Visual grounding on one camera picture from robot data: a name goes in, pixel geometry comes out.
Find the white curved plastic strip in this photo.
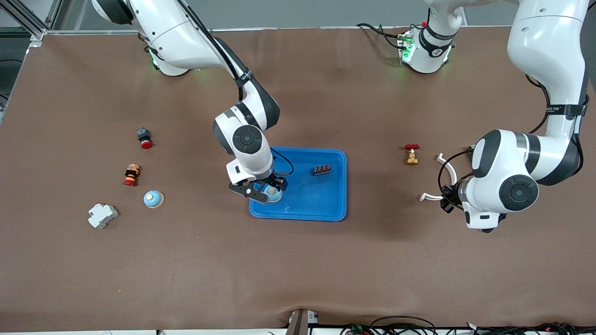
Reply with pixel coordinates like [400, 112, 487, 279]
[419, 153, 459, 202]

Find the blue plastic tray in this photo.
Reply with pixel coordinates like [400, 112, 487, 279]
[249, 147, 348, 222]

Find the red yellow emergency button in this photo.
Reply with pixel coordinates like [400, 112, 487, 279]
[123, 164, 141, 188]

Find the white circuit breaker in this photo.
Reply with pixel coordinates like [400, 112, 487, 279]
[88, 203, 119, 229]

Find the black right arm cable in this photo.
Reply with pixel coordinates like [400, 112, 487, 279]
[177, 0, 295, 177]

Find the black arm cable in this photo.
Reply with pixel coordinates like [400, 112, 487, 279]
[437, 74, 589, 198]
[177, 0, 295, 177]

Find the black cable bundle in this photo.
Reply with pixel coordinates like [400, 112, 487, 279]
[466, 322, 596, 335]

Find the black looped cable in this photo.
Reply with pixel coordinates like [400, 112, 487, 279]
[370, 316, 437, 335]

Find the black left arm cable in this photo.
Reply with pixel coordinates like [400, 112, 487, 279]
[437, 74, 589, 198]

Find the metal table bracket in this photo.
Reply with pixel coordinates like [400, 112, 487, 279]
[285, 308, 320, 335]

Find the black left base cable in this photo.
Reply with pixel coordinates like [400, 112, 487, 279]
[356, 22, 422, 49]

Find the aluminium frame post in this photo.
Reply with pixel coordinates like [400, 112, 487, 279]
[0, 0, 63, 47]

